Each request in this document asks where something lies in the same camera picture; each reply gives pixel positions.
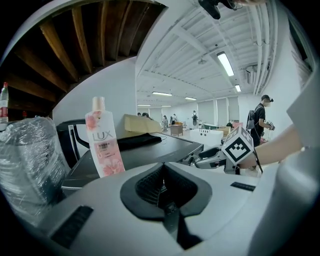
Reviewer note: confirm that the black chair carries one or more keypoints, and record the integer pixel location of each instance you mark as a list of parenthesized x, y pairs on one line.
[(66, 140)]

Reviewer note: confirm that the white wall air conditioner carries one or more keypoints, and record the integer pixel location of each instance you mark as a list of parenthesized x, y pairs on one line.
[(251, 74)]

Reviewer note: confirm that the white bathtub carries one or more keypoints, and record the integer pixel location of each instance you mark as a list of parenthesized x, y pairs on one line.
[(206, 136)]

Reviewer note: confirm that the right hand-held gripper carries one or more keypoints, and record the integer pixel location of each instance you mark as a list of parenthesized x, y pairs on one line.
[(237, 147)]

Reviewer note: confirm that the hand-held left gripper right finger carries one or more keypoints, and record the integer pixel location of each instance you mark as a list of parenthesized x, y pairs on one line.
[(195, 195)]

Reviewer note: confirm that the brown cardboard box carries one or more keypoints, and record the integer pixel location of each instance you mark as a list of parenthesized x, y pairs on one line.
[(140, 123)]

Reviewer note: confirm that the short ceiling light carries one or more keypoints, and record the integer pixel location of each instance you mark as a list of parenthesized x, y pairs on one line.
[(190, 98), (237, 88)]

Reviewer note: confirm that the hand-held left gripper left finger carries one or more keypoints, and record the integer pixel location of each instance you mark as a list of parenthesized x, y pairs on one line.
[(135, 200)]

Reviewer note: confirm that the wooden cabinet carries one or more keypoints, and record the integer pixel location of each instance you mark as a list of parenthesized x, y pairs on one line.
[(176, 130)]

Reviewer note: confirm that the person's grey shirt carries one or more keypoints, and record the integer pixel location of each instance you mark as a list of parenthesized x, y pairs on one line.
[(297, 195)]

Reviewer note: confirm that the plastic-wrapped grey bundle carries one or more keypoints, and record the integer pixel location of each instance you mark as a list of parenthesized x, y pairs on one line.
[(27, 165)]

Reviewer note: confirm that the long ceiling light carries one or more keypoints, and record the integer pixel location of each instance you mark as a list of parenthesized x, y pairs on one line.
[(225, 63), (162, 94)]

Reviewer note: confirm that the black cloth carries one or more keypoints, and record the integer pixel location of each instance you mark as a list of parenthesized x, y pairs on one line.
[(140, 141)]

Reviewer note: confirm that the person's right forearm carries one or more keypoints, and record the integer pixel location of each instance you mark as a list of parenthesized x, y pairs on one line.
[(275, 147)]

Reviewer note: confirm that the black head-worn camera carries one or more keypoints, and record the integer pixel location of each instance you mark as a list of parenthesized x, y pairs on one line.
[(212, 7)]

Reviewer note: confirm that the red label water bottle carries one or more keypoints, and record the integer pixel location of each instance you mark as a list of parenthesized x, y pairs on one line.
[(3, 107)]

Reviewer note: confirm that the pink flowered shower gel bottle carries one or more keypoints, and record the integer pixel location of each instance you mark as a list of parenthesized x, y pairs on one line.
[(103, 140)]

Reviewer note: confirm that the wooden staircase underside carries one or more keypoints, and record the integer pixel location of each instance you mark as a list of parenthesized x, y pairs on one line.
[(62, 50)]

